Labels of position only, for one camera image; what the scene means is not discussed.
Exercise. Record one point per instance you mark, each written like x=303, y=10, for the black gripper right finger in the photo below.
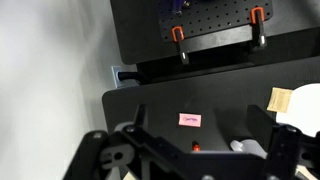
x=260, y=125

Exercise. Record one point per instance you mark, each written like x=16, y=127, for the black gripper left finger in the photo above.
x=140, y=116

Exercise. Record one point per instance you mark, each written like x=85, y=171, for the white translucent cup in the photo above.
x=248, y=146

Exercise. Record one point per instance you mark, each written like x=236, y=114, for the tan paper packet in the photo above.
x=279, y=100

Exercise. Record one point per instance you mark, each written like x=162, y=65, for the white round plate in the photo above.
x=305, y=106

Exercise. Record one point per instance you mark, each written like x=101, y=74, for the pink sticky note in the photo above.
x=190, y=120

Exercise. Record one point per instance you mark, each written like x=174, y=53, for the red Expo marker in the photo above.
x=196, y=146

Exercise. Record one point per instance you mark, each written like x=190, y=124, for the black side table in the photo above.
x=140, y=33

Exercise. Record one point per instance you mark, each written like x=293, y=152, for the orange black clamp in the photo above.
x=179, y=41
x=258, y=30

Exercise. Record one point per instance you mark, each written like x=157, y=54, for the black perforated pegboard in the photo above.
x=216, y=16

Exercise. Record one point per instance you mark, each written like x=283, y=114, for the white wall outlet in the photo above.
x=115, y=78

